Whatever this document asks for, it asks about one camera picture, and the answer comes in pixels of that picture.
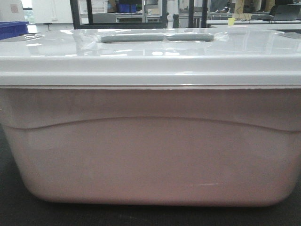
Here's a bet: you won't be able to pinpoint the white lidded storage bin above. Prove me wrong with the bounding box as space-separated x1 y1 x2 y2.
0 26 301 206

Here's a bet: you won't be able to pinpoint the grey office chair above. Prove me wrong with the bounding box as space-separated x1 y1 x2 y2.
93 13 117 23

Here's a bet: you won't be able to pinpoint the blue bins in background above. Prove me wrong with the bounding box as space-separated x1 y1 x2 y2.
117 3 136 13

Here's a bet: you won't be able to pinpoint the yellow cup on desk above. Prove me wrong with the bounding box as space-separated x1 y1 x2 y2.
228 17 236 26

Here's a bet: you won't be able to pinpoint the blue crate at left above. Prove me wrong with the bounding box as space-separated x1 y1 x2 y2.
0 21 29 40

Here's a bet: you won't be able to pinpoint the black metal frame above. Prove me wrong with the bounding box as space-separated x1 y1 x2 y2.
70 0 208 29

